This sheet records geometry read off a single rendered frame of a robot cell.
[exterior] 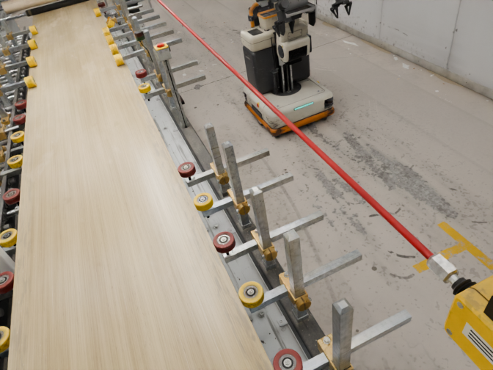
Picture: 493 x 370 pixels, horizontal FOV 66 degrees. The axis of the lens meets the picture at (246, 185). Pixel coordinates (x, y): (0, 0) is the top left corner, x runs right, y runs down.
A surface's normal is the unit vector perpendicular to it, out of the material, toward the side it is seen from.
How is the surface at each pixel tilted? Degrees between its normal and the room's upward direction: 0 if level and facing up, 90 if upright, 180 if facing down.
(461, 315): 90
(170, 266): 0
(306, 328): 0
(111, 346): 0
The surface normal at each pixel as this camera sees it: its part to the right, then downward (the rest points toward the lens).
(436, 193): -0.15, -0.74
